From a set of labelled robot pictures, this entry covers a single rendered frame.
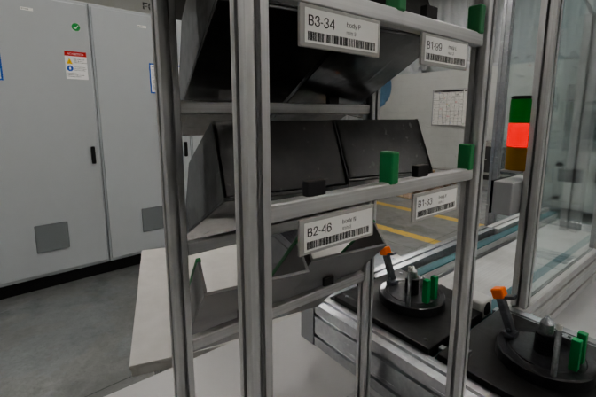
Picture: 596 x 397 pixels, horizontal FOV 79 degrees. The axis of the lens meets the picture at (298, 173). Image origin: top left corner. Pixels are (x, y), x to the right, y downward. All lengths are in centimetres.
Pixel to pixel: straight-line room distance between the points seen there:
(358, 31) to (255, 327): 24
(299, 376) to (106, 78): 300
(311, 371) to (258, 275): 58
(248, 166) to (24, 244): 328
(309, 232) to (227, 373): 59
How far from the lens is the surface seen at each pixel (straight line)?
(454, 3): 1011
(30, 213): 343
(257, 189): 26
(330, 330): 84
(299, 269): 48
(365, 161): 42
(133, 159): 351
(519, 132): 88
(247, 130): 24
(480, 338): 80
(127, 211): 357
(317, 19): 29
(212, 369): 86
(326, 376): 83
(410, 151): 47
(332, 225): 30
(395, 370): 75
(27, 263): 353
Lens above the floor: 138
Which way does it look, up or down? 9 degrees down
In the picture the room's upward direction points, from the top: straight up
